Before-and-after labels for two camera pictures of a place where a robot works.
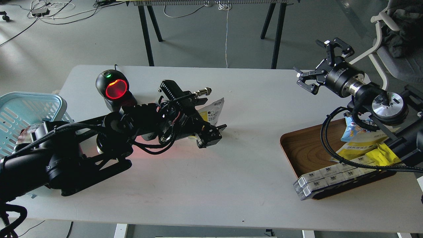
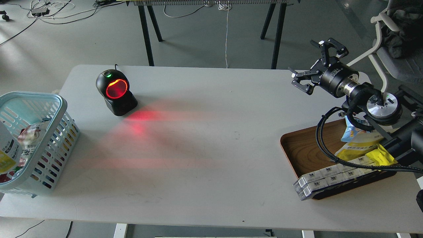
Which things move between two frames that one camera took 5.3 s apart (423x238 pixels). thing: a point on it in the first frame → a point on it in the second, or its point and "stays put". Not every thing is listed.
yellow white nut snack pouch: (212, 111) → (11, 151)
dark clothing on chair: (409, 17) stays put
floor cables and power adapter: (46, 11) stays put
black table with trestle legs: (141, 4) stays put
